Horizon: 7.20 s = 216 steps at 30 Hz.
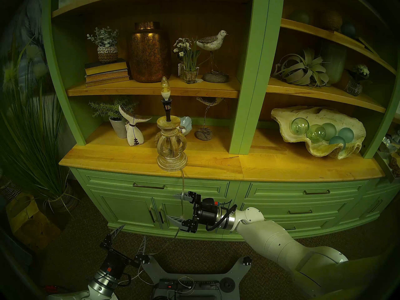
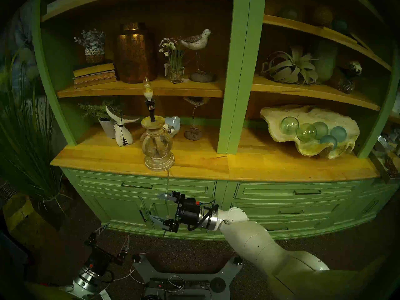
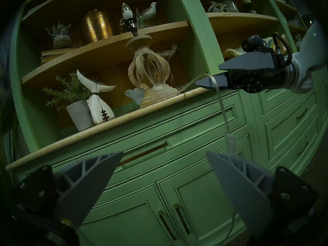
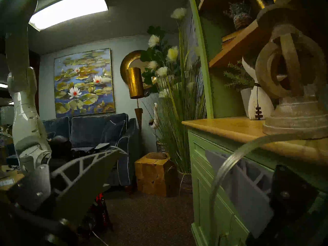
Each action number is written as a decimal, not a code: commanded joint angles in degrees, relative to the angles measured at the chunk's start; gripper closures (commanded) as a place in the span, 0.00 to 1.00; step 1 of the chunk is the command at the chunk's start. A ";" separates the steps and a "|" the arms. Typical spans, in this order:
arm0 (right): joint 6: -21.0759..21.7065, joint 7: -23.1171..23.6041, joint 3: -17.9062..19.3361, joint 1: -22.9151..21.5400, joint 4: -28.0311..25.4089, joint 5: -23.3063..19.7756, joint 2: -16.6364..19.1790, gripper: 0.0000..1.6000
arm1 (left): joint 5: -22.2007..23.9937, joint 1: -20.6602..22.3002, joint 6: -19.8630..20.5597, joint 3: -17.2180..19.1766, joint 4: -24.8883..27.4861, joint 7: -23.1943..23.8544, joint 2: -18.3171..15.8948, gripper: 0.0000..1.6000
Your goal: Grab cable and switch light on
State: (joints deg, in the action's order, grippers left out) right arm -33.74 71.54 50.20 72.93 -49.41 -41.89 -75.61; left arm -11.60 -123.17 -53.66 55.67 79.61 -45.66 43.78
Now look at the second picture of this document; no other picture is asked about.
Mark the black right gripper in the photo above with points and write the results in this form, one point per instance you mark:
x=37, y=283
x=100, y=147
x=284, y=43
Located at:
x=189, y=213

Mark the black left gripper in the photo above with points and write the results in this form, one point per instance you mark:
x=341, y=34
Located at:
x=100, y=262

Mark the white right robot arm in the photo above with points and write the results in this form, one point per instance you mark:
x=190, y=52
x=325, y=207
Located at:
x=250, y=240

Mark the grey robot base platform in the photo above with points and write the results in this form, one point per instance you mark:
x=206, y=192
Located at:
x=147, y=268

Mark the green cabinet door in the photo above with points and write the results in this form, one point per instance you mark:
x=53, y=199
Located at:
x=109, y=208
x=156, y=207
x=350, y=208

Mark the carved wooden table lamp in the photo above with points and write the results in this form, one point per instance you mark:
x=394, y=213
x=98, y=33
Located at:
x=157, y=163

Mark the green cabinet drawer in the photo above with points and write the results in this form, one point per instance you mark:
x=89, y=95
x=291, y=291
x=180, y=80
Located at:
x=312, y=208
x=300, y=227
x=268, y=190
x=100, y=183

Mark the white whale tail figurine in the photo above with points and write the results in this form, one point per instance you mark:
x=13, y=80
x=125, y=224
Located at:
x=123, y=137

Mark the black power strip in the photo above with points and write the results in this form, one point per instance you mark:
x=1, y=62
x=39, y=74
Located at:
x=193, y=284

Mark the pale blue shell dish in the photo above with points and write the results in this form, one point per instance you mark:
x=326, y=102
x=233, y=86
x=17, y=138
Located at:
x=173, y=124

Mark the yellow wood stump stool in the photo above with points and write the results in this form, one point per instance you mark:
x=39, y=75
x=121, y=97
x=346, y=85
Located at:
x=22, y=215

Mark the rosemary plant in grey pot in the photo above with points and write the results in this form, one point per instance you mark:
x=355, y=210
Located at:
x=107, y=127

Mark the striped woven basket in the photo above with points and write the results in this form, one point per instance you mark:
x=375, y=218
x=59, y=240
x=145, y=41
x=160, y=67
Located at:
x=7, y=191

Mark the candle shaped light bulb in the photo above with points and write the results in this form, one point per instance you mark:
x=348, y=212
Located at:
x=147, y=90

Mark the tall grass plant in basket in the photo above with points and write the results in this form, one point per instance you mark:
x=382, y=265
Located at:
x=28, y=140

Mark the white flowers in glass vase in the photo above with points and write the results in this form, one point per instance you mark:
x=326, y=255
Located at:
x=176, y=74

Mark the old yellowed book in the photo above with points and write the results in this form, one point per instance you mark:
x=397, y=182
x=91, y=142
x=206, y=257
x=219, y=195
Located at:
x=97, y=83
x=95, y=77
x=93, y=69

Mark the green cabinet hutch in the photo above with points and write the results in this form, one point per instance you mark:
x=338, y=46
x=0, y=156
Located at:
x=240, y=83

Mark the clear green glass ball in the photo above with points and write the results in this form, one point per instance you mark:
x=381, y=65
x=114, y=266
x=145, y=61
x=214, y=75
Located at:
x=306, y=133
x=289, y=125

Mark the large copper vase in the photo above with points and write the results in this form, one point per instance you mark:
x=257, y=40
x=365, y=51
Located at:
x=135, y=55

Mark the giant clam shell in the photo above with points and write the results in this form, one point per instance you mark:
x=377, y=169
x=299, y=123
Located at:
x=312, y=149

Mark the eucalyptus plant in woven pot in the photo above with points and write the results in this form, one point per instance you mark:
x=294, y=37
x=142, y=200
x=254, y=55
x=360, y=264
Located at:
x=94, y=55

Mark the speckled shorebird figurine on stone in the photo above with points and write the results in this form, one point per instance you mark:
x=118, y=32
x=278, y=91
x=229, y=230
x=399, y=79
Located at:
x=197, y=41

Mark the frosted teal glass ball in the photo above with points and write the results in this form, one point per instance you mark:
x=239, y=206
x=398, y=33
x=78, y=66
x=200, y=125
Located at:
x=322, y=129
x=328, y=142
x=339, y=133

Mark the grey air plant decor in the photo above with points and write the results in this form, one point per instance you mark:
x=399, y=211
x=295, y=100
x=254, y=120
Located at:
x=292, y=68

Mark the pale green glass vase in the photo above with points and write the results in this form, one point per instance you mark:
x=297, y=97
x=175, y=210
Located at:
x=325, y=62

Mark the metal tray with trinkets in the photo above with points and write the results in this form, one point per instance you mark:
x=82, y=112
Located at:
x=382, y=168

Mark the dark green decor sphere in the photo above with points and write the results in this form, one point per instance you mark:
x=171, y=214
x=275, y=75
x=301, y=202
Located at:
x=289, y=13

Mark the woven brown decor sphere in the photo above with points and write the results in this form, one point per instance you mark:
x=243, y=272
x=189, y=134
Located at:
x=321, y=15

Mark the dark teal decor sphere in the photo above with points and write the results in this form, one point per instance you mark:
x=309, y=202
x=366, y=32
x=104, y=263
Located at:
x=339, y=24

